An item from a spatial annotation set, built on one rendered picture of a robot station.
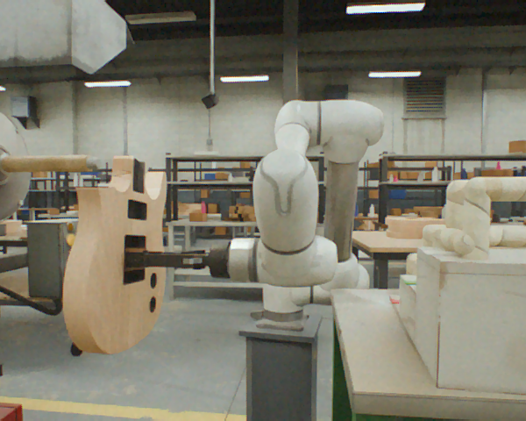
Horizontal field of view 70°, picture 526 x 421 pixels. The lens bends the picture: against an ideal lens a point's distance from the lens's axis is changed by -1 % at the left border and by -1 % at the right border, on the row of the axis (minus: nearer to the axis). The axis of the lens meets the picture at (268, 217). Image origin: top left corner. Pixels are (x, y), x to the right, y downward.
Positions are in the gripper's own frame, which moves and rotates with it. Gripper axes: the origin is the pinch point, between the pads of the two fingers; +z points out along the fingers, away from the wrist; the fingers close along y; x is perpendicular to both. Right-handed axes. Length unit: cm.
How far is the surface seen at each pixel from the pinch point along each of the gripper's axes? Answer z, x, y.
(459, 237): -56, 5, -23
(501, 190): -61, 11, -25
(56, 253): 28.4, 0.5, 13.8
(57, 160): 12.5, 19.3, -9.1
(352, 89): -160, 463, 1048
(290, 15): 4, 448, 633
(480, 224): -59, 6, -24
